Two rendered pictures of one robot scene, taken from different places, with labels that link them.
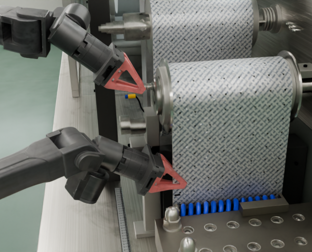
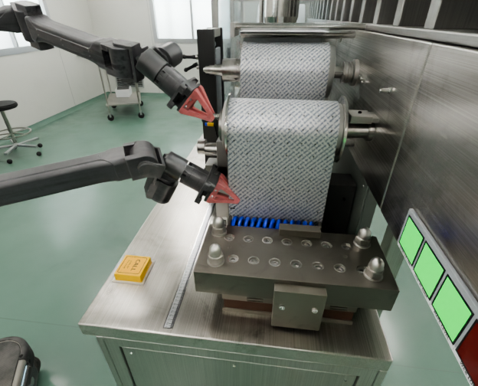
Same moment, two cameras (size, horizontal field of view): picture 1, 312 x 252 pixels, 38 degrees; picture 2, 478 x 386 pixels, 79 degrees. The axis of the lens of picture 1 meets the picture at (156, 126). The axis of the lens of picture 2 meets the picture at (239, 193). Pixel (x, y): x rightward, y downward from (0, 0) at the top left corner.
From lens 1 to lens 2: 0.32 m
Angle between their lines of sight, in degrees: 15
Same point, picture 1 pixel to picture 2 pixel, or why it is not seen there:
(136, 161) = (195, 176)
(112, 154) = (175, 167)
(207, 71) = (263, 107)
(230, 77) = (282, 114)
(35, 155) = (105, 158)
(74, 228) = (171, 219)
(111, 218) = (200, 216)
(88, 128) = not seen: hidden behind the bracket
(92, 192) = (161, 194)
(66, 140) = (135, 150)
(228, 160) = (275, 187)
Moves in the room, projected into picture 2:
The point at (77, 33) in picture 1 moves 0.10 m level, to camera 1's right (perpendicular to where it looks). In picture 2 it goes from (156, 63) to (199, 65)
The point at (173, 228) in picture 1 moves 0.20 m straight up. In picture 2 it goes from (217, 233) to (213, 155)
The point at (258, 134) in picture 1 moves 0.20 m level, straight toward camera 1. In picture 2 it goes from (302, 168) to (266, 214)
